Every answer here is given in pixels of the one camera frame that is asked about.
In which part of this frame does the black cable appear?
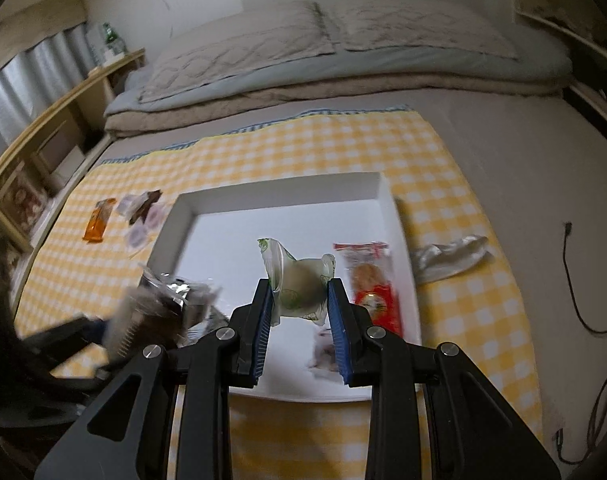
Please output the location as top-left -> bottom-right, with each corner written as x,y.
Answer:
553,220 -> 607,466

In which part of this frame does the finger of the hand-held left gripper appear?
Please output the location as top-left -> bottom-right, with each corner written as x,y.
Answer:
43,355 -> 129,391
20,312 -> 110,357

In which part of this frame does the chocolate ball packet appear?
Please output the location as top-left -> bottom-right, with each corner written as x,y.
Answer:
306,327 -> 342,374

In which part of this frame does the large brown cake packet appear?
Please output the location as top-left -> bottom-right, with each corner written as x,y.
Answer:
106,284 -> 194,362

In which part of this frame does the bagged red-dress doll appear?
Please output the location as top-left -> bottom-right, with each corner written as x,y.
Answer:
0,170 -> 50,227

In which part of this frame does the red snack packet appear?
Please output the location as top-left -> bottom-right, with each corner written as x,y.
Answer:
333,241 -> 403,337

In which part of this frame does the beige blanket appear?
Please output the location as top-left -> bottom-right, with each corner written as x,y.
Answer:
104,72 -> 567,139

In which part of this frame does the yellow checkered mat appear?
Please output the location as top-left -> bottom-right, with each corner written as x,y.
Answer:
13,107 -> 542,480

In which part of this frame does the green glass bottle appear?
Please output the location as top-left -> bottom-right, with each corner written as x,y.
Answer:
102,22 -> 122,56

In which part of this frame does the beige textured pillow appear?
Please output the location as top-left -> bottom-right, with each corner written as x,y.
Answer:
138,1 -> 337,104
316,0 -> 517,59

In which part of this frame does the grey curtain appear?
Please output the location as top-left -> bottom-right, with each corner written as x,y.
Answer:
0,24 -> 95,162

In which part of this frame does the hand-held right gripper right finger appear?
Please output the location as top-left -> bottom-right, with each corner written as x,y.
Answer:
326,277 -> 561,480

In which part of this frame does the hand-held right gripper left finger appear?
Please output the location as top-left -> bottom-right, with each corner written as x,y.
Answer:
33,277 -> 275,480

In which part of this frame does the long wooden shelf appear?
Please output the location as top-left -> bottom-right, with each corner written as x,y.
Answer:
0,49 -> 147,261

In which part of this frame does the white cardboard box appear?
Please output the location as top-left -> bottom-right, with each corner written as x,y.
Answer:
146,172 -> 424,404

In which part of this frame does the grey-blue duvet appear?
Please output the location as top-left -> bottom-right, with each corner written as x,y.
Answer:
106,25 -> 575,116

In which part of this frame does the orange snack packet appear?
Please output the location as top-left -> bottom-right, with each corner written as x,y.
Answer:
82,198 -> 118,244

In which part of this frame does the dark brown snack packet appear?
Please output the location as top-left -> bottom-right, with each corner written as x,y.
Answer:
128,189 -> 163,226

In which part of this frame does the green mochi packet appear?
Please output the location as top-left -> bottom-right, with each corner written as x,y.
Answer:
256,237 -> 337,329

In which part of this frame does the beige printed valance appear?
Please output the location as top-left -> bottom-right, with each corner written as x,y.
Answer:
0,0 -> 87,44

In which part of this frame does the crumpled silver wrapper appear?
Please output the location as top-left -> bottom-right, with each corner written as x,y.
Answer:
411,234 -> 489,284

